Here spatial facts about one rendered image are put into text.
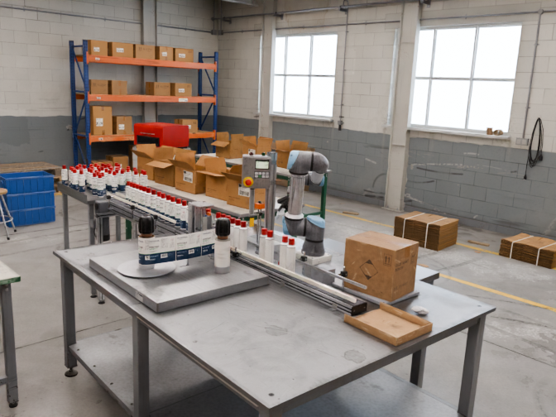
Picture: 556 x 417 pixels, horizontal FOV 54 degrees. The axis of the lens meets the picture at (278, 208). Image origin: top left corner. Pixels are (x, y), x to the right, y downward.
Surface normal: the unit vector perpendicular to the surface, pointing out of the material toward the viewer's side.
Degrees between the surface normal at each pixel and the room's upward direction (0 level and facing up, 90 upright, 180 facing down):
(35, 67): 90
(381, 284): 90
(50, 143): 90
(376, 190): 90
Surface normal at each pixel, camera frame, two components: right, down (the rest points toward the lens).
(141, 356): 0.65, 0.19
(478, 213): -0.73, 0.12
